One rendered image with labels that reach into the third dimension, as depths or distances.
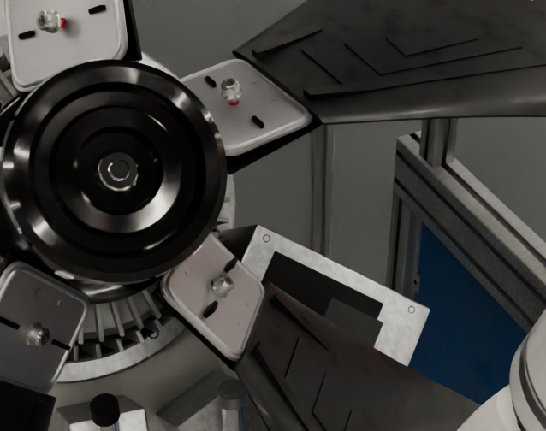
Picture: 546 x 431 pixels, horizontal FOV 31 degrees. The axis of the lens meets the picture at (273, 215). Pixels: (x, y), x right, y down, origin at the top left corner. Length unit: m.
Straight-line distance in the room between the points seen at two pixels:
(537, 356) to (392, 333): 0.28
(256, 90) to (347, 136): 1.02
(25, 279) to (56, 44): 0.14
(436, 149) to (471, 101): 0.50
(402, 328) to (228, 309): 0.19
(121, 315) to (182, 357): 0.14
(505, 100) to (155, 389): 0.37
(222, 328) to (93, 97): 0.15
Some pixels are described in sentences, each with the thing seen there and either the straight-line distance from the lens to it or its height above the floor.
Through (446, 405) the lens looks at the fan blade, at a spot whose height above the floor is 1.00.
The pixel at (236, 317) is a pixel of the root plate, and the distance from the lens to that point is 0.59.
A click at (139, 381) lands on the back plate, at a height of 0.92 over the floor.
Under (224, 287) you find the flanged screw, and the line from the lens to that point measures 0.59.
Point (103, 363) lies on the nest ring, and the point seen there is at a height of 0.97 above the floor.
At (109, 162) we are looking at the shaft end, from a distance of 0.52.
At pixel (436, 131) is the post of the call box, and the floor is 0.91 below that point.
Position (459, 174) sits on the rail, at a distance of 1.13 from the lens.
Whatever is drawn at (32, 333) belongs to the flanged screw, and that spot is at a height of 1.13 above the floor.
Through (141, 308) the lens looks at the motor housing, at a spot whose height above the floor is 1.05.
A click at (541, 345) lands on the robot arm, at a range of 0.46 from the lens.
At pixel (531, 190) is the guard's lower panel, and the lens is 1.99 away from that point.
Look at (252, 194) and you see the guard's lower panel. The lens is 1.61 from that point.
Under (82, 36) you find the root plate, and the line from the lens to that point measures 0.58.
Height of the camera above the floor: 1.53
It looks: 39 degrees down
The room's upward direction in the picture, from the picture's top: 1 degrees counter-clockwise
